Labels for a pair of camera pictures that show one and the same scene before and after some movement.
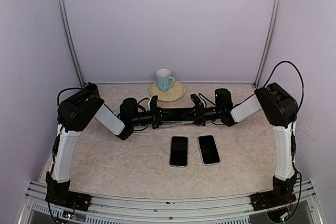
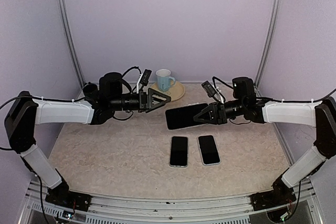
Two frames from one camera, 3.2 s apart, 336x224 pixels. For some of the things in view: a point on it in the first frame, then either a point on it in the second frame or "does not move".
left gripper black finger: [171, 114] to [152, 107]
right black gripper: [199, 115] to [217, 113]
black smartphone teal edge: [179, 151] does not move
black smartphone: [209, 150] does not move
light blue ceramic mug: [164, 80] does not move
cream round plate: [175, 93] does not move
